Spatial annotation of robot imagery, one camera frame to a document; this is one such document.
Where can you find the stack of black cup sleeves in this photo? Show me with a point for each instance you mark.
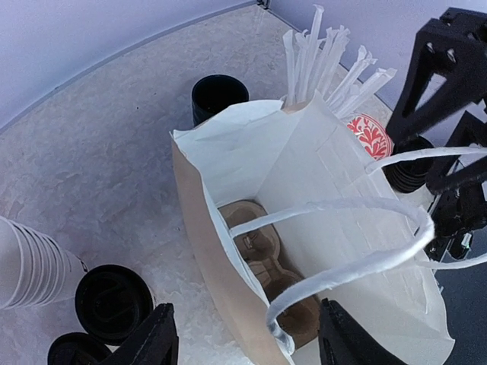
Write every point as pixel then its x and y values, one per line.
pixel 214 93

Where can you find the red white patterned bowl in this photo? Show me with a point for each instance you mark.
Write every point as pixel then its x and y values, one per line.
pixel 371 134

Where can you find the stack of black cup lids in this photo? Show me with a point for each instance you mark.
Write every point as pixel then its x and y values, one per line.
pixel 408 176

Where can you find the brown cardboard cup carrier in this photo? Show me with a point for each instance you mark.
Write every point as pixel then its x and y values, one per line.
pixel 260 249

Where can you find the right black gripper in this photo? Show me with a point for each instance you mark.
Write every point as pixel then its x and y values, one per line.
pixel 460 210

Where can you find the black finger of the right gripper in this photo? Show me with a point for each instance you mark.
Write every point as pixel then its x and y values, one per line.
pixel 447 71

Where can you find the black cup lid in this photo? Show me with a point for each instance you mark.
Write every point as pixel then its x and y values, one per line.
pixel 77 348
pixel 111 302

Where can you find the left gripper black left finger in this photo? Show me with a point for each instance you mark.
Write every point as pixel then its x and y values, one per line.
pixel 155 341

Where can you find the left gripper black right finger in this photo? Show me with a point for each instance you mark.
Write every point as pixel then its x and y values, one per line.
pixel 342 340

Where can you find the stack of white paper cups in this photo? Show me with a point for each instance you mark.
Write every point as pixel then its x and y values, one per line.
pixel 35 270

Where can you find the brown paper bag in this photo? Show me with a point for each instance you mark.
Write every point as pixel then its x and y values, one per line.
pixel 303 172

